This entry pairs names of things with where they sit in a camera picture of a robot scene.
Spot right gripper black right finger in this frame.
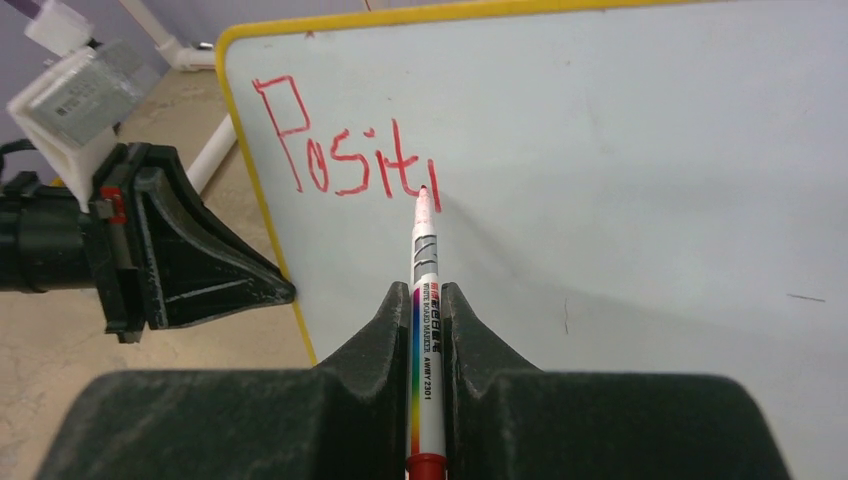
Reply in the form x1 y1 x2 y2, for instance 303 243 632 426
442 283 790 479

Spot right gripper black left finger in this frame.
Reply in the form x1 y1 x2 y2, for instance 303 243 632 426
37 282 411 479

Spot yellow-framed whiteboard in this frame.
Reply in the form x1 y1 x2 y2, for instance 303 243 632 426
217 1 847 479

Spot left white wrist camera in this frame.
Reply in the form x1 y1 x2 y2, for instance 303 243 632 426
7 1 160 212

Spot red-capped white marker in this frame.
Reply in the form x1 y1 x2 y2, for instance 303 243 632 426
405 186 447 480

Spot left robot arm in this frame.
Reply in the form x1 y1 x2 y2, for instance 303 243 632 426
1 143 296 343

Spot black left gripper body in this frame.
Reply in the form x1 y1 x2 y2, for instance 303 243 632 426
82 142 166 344

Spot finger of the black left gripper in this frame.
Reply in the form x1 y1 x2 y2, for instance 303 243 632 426
134 167 296 330

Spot white PVC pipe frame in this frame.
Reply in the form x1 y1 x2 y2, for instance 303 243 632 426
120 0 237 194

